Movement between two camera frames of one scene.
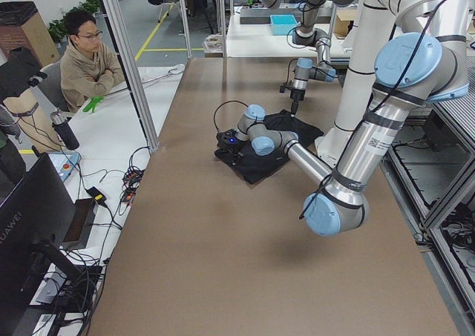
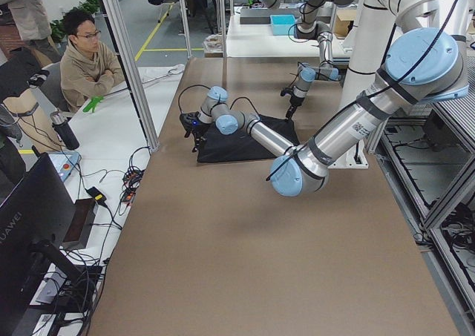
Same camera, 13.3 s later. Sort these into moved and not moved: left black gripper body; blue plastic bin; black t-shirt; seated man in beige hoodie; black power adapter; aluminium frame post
Moved: left black gripper body; black t-shirt
Not moved: blue plastic bin; black power adapter; aluminium frame post; seated man in beige hoodie
